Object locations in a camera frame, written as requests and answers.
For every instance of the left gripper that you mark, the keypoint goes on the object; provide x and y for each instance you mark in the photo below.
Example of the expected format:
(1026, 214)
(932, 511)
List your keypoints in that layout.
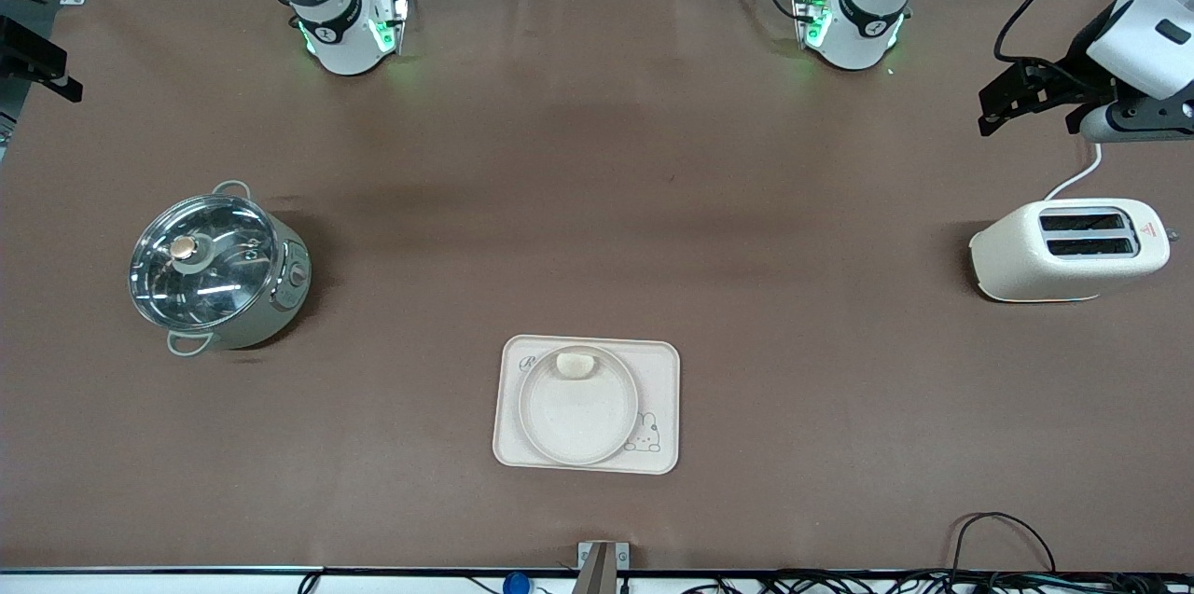
(1085, 51)

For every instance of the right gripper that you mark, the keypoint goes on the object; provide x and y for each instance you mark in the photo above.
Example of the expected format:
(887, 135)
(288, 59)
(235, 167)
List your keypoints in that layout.
(28, 53)

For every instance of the white steamed bun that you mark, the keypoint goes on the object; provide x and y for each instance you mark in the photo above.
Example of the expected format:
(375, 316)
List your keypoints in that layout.
(574, 364)

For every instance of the cream round plate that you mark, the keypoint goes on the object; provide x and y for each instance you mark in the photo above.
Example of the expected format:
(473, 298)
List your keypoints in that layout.
(578, 417)

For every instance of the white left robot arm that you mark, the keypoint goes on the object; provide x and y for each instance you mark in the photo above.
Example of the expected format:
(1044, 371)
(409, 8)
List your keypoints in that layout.
(863, 16)

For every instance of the cream two-slot toaster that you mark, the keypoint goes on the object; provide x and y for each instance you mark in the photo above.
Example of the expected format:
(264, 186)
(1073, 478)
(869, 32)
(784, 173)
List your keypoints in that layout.
(1063, 263)

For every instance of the glass pot lid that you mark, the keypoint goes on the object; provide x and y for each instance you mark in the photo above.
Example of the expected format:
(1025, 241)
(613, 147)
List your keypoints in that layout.
(205, 263)

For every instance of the grey electric cooking pot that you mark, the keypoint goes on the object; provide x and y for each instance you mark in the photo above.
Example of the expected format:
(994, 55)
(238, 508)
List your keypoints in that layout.
(280, 296)

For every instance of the brown table cover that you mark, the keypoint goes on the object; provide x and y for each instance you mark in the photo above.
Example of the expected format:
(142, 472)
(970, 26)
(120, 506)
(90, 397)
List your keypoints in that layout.
(597, 184)

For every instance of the beige rectangular rabbit tray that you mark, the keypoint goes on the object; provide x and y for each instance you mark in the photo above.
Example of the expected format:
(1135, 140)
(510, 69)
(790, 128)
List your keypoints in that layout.
(653, 407)

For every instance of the blue round cap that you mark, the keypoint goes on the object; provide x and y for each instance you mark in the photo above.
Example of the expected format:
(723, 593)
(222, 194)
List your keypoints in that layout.
(515, 585)

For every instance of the grey metal camera bracket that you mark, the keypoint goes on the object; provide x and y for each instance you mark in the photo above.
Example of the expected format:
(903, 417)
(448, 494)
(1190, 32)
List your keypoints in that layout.
(602, 566)

